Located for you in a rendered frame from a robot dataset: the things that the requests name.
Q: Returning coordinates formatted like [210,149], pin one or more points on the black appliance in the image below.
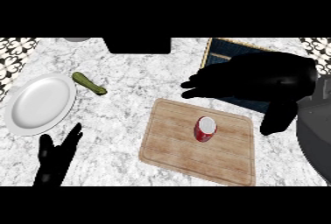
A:
[137,45]

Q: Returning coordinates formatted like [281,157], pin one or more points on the dark blue basket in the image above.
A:
[222,54]

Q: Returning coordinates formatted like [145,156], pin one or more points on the grey round object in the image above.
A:
[77,39]

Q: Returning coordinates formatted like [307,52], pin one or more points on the green zucchini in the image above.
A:
[87,83]

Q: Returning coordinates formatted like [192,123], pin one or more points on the white oval plate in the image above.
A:
[38,104]

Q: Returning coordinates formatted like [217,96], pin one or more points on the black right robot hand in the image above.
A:
[263,77]

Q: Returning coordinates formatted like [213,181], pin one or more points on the red can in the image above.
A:
[204,129]

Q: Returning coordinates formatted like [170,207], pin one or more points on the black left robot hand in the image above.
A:
[53,163]

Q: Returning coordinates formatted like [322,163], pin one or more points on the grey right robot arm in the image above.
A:
[316,131]

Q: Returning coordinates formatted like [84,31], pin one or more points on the wooden cutting board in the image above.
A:
[202,143]

